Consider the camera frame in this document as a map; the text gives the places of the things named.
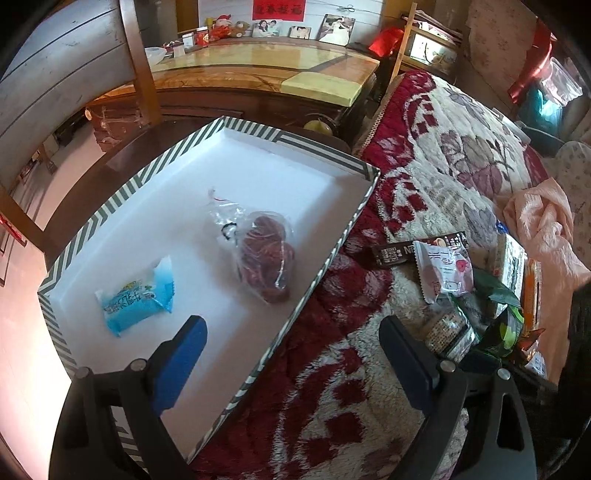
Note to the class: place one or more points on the large framed wedding photo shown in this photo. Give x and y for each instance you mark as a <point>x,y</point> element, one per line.
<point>337,28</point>

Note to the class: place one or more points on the clear plastic bag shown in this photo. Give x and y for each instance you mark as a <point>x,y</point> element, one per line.
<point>561,81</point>

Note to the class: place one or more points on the green snack packet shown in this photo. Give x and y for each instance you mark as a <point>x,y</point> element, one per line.
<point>501,332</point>

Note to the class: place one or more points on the red gift box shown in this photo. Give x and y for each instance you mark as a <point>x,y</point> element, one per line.
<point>201,36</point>

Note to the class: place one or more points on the pale packet with green print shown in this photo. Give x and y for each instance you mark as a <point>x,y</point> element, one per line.
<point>510,263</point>

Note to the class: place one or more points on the wooden shelf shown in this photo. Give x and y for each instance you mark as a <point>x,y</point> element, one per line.
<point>406,27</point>

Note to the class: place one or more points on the peach cloth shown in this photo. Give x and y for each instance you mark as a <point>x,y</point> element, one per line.
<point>545,221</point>

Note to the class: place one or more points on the striped cardboard box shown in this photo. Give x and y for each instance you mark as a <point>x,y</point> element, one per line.
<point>184,221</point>

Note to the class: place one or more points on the red hanging cloth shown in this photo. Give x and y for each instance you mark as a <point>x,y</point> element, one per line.
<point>531,60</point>

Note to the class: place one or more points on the marble-top wooden cabinet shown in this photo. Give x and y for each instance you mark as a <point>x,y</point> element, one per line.
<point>254,69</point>

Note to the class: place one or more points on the white floral storage box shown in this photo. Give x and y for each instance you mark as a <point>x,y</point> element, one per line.
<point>434,53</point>

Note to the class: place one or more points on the red stuffed toy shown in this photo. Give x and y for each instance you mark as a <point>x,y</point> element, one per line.
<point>221,27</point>

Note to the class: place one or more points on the white strawberry snack packet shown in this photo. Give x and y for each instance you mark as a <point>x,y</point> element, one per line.
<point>441,277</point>

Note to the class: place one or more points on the red floral blanket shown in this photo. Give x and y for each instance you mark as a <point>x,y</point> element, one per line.
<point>438,161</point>

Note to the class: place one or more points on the white bowl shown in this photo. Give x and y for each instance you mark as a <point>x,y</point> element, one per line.
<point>157,54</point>

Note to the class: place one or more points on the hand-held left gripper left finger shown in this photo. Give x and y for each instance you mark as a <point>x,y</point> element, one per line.
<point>180,360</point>

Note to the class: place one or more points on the orange snack packet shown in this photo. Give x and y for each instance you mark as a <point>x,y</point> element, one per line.
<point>531,295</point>

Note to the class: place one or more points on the dark coffee stick packet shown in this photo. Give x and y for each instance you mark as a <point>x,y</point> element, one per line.
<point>392,255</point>

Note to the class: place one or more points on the floral cushion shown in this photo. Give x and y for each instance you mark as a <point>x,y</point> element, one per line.
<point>572,170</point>

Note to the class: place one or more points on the small framed photo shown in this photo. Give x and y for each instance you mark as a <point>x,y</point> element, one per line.
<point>300,32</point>

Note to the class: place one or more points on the clear packet of brown biscuit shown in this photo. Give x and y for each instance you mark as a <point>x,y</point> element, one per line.
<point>445,327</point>

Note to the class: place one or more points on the brown teddy bear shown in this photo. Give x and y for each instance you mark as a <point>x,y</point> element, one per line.
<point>240,30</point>

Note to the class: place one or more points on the wooden chair with grey back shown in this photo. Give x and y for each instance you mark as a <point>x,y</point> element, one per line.
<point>69,50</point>

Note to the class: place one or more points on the framed couple photo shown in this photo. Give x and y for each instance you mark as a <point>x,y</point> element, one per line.
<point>265,28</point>

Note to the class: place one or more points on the blue snack packet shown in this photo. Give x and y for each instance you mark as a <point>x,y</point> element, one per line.
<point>134,300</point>

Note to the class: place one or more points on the clear bag of red snacks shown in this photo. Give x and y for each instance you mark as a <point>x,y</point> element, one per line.
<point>265,249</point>

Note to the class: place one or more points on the red wall banner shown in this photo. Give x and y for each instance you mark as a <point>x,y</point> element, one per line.
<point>279,9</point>

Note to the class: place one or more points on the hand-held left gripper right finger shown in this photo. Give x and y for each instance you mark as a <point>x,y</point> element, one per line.
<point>413,374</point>

